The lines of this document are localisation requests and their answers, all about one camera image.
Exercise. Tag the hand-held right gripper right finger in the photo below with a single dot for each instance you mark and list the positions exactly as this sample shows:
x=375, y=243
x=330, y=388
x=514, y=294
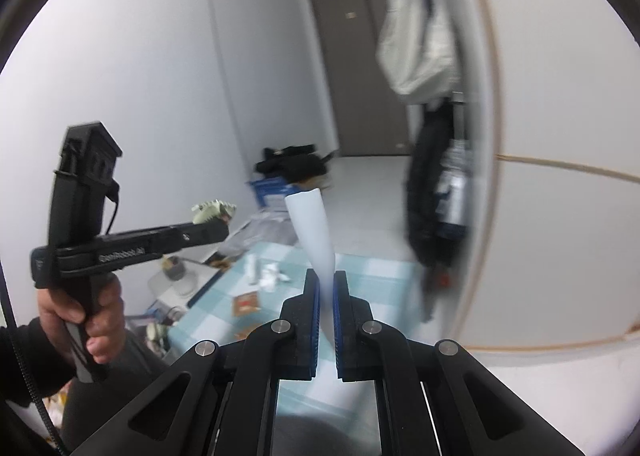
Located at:
x=341, y=321

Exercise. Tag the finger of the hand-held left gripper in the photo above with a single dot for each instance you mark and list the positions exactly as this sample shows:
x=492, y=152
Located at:
x=200, y=236

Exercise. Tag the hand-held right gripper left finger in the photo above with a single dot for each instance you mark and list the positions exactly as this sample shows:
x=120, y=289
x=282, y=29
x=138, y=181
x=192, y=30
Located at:
x=312, y=321

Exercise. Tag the clear printed wrapper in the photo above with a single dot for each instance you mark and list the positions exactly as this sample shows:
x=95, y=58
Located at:
x=212, y=211

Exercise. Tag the brown heart sachet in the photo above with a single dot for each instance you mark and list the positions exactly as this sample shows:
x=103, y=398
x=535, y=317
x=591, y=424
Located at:
x=246, y=305

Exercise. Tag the white foam sheet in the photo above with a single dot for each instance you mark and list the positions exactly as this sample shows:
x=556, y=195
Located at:
x=312, y=231

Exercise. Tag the white shoulder bag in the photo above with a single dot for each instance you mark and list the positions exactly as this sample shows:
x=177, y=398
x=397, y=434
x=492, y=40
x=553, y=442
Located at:
x=415, y=50

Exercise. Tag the person's left forearm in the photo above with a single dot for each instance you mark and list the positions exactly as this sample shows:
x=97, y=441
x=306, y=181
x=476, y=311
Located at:
x=45, y=361

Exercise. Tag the person's left hand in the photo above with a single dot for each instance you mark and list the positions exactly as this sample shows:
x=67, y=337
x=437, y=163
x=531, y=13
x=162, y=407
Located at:
x=107, y=321

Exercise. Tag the white box with dark side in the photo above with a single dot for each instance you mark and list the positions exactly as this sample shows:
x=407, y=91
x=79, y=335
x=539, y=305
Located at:
x=205, y=281

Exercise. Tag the tape roll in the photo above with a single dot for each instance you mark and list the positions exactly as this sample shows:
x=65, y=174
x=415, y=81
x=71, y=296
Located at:
x=180, y=281

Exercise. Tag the checked tablecloth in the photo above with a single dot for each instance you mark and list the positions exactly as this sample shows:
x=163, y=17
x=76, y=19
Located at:
x=385, y=286

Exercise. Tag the crumpled white tissue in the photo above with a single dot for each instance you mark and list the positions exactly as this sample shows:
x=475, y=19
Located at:
x=272, y=278

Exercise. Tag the blue cardboard box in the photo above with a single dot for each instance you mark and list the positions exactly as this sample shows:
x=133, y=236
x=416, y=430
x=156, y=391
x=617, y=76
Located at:
x=265, y=191

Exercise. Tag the black bag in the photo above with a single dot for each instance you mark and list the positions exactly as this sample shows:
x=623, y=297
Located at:
x=292, y=163

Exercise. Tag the black backpack hanging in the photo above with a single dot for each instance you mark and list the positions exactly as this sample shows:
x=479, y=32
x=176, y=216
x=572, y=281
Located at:
x=425, y=186

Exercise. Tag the grey door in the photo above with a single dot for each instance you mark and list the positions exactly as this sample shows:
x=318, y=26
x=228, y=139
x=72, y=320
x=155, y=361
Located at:
x=360, y=75

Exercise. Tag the white wardrobe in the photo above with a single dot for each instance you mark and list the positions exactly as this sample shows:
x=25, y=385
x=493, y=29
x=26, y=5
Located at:
x=550, y=85

